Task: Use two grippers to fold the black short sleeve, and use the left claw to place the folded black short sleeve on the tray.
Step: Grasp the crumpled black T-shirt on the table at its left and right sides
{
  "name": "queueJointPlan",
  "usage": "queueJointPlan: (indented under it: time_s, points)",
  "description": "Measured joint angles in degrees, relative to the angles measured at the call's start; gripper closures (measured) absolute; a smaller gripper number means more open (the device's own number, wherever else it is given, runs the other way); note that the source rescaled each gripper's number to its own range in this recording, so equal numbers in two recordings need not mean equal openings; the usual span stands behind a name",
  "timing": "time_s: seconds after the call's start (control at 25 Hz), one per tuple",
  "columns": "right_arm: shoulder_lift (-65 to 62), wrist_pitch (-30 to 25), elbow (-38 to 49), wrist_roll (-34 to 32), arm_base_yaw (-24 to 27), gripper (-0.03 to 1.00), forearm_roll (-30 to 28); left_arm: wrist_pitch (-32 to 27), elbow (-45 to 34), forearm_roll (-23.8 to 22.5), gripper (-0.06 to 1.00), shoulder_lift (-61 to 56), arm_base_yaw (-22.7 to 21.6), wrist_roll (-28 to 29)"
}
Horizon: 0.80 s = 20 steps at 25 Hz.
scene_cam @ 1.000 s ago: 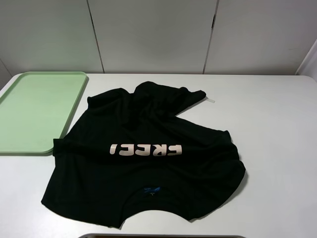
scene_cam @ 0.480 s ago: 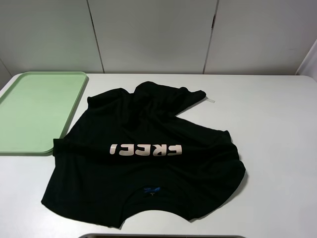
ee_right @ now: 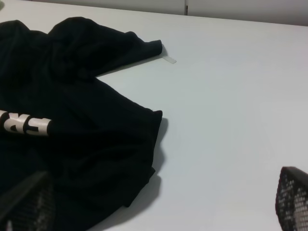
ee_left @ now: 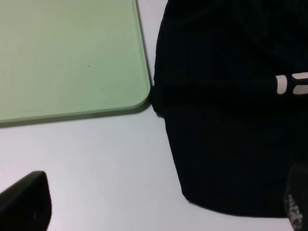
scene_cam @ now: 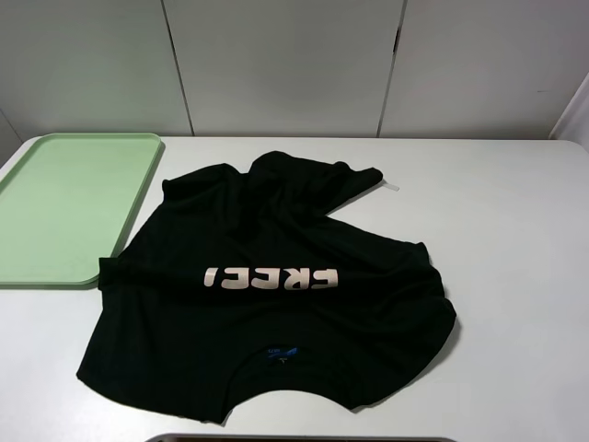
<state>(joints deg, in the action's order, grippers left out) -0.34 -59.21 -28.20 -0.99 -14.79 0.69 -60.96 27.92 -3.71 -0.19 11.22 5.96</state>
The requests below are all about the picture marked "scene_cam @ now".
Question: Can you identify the black short sleeve t-shirt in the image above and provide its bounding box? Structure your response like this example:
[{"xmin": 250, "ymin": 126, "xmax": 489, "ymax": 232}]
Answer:
[{"xmin": 77, "ymin": 151, "xmax": 456, "ymax": 424}]

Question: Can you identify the light green plastic tray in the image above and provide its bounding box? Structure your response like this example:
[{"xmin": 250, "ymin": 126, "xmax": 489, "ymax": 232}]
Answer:
[{"xmin": 1, "ymin": 134, "xmax": 164, "ymax": 288}]

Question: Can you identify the clear tape piece far right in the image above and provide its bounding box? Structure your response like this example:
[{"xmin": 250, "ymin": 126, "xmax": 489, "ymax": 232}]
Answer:
[{"xmin": 380, "ymin": 180, "xmax": 399, "ymax": 192}]

